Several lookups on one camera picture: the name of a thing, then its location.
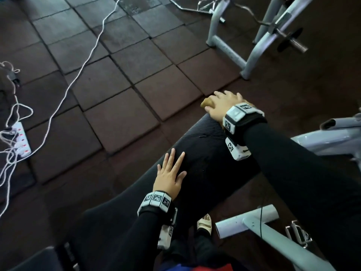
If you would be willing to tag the person's right hand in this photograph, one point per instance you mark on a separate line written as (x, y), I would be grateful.
(222, 105)

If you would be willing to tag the person's left hand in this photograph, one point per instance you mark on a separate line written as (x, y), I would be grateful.
(167, 180)

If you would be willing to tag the brown cleaning cloth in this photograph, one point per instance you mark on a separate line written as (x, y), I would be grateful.
(206, 102)

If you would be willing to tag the ribbed black bench backrest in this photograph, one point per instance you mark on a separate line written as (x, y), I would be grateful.
(208, 160)

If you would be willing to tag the person's left forearm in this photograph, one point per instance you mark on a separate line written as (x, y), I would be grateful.
(135, 245)

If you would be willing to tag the person's right forearm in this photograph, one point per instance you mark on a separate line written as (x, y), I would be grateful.
(310, 189)

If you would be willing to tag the person's colourful garment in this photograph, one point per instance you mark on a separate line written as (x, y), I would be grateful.
(197, 268)

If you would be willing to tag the right marker wristband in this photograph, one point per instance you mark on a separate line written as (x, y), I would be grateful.
(239, 115)

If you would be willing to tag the marker wristband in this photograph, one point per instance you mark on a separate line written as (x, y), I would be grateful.
(239, 115)
(156, 198)

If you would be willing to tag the left marker wristband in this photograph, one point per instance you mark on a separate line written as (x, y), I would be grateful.
(156, 198)

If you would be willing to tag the pale grey plate machine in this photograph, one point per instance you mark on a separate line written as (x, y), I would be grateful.
(225, 50)

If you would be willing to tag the small black weight plate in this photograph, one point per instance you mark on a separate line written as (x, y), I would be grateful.
(287, 42)

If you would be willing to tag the chrome trap bar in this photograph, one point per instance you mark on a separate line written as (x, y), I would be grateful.
(183, 8)

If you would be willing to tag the white power strip red switches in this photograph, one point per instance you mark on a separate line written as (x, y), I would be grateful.
(21, 141)

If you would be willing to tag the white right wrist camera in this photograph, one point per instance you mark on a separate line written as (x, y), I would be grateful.
(235, 149)

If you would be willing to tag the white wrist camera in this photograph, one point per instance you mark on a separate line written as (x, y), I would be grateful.
(235, 149)
(165, 237)

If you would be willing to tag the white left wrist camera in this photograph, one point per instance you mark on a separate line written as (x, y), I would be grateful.
(165, 237)

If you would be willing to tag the pale grey curved machine frame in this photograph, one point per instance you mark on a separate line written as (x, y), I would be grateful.
(332, 138)

